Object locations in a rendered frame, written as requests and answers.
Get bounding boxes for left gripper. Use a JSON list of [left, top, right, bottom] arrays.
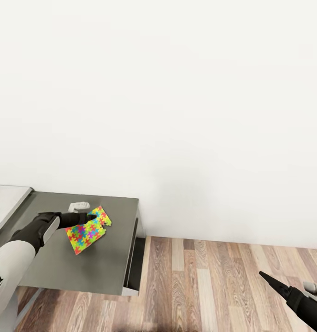
[[66, 213, 97, 228]]

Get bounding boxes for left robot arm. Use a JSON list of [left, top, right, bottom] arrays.
[[0, 202, 97, 315]]

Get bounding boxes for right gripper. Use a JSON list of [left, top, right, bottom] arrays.
[[259, 271, 317, 332]]

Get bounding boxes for jigsaw puzzle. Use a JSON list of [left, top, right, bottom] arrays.
[[65, 206, 111, 255]]

